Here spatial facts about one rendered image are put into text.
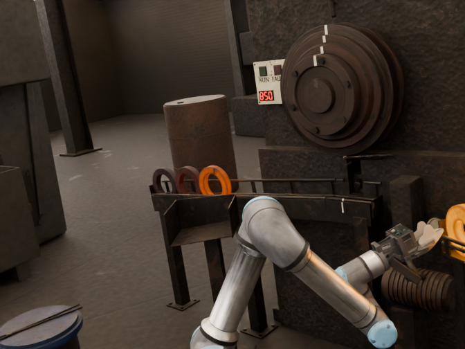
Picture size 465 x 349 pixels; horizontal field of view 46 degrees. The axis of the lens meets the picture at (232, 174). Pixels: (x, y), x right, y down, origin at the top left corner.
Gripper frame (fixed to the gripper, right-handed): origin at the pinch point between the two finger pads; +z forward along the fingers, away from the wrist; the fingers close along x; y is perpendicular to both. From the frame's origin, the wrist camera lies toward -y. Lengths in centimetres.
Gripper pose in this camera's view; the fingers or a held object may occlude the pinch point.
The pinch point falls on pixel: (439, 233)
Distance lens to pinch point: 171.0
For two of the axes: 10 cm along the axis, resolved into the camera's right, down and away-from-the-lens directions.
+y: -4.3, -8.6, -2.7
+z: 8.8, -4.7, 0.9
